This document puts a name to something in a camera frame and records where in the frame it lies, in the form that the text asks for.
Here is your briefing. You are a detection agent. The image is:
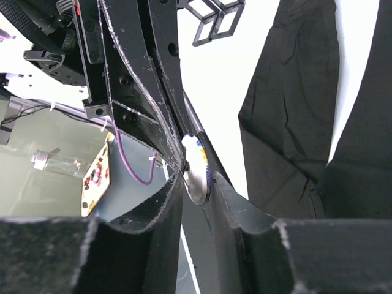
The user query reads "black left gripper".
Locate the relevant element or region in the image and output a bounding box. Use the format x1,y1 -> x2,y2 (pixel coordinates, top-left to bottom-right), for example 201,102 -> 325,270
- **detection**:
56,1 -> 192,168

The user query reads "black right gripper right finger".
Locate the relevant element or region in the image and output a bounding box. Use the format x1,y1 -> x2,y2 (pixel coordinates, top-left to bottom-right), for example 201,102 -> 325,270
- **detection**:
209,172 -> 391,293

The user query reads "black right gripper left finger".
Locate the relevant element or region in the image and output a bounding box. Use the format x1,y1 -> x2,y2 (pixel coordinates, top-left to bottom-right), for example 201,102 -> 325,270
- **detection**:
1,173 -> 183,293

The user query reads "black button-up shirt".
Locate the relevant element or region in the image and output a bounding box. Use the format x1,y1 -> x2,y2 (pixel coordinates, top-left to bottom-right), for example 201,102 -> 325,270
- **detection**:
238,1 -> 391,219

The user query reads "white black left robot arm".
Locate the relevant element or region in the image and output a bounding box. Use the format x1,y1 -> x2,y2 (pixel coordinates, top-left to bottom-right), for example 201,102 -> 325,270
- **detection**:
1,1 -> 191,168

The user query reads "black square frame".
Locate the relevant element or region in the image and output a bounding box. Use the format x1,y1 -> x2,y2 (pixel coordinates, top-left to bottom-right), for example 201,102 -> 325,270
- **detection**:
211,0 -> 246,40
176,0 -> 221,47

